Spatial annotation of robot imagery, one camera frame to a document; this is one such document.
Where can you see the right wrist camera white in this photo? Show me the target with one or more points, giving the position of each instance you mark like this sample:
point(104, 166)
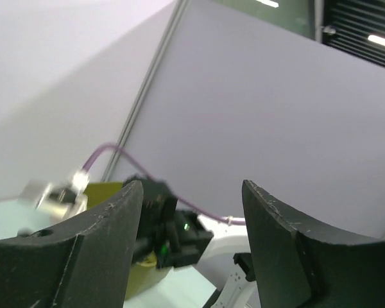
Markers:
point(61, 201)

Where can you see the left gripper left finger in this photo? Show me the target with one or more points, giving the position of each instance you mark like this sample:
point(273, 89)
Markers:
point(81, 262)

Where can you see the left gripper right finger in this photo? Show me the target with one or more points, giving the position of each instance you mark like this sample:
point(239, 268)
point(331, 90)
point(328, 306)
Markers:
point(300, 261)

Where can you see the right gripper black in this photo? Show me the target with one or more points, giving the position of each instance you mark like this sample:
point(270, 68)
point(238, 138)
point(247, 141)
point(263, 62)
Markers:
point(174, 236)

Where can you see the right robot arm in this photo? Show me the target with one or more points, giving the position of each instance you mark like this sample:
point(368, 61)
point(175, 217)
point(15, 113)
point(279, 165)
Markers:
point(230, 238)

